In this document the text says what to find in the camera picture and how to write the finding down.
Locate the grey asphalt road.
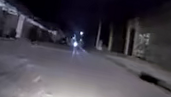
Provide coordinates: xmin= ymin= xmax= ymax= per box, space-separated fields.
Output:
xmin=0 ymin=32 xmax=171 ymax=97

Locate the long low wall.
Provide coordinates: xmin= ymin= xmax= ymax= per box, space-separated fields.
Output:
xmin=0 ymin=0 xmax=64 ymax=52

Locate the vehicle with headlight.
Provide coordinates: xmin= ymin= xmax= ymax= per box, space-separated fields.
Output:
xmin=71 ymin=35 xmax=83 ymax=50

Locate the pale concrete roadside strip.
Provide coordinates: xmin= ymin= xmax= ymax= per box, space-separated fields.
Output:
xmin=96 ymin=50 xmax=171 ymax=97

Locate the dark wall with pillars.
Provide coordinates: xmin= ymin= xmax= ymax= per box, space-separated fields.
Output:
xmin=91 ymin=6 xmax=171 ymax=72

